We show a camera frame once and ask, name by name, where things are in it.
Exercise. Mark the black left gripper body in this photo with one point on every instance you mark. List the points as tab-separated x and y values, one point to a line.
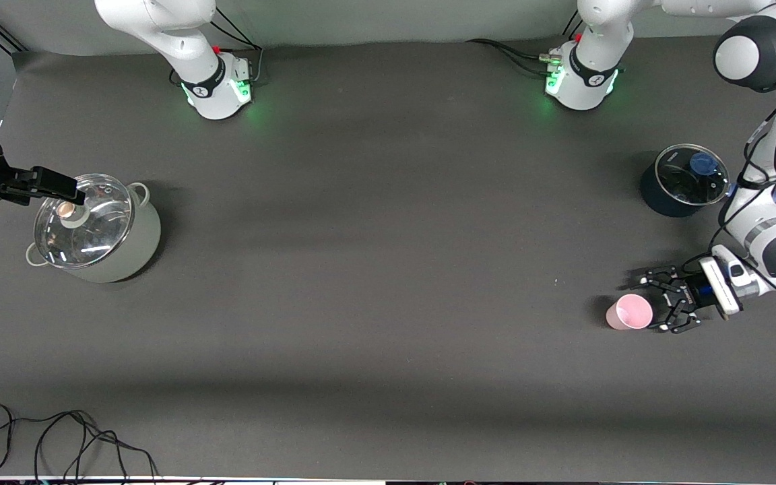
686	297

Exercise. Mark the pink plastic cup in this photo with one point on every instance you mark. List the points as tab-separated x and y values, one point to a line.
632	312

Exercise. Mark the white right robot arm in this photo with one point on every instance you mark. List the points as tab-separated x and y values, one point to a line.
179	40

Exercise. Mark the glass lid with steel knob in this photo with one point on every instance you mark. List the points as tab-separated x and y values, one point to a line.
91	236

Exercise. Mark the dark blue saucepan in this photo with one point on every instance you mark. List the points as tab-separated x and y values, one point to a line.
657	199

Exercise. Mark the glass lid with blue knob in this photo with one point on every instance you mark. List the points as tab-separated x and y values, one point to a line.
684	182

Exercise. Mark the grey-green stockpot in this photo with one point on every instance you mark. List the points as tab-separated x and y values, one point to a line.
135	249

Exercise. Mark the dark aluminium frame rail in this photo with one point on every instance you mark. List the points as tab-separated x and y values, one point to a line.
4	34

